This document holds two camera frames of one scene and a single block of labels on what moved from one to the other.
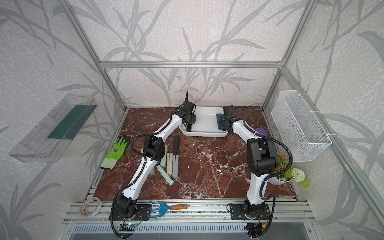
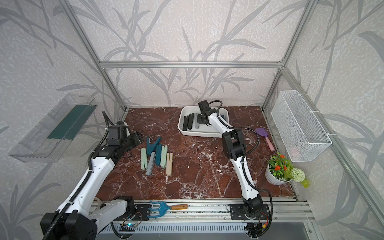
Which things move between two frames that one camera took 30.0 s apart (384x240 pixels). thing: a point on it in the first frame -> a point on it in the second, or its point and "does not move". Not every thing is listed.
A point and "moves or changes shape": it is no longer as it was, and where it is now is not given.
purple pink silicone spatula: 262,131 does not move
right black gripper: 221,125 -> 198,118
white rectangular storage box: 206,124 does not move
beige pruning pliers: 169,163 does not move
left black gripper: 194,121 -> 137,138
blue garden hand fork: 163,207 does not move
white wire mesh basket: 298,128 does not move
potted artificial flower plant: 291,173 does not move
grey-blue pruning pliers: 175,160 -> 197,126
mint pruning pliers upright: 163,162 does not move
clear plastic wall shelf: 46,142 does not move
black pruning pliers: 176,146 moves or changes shape
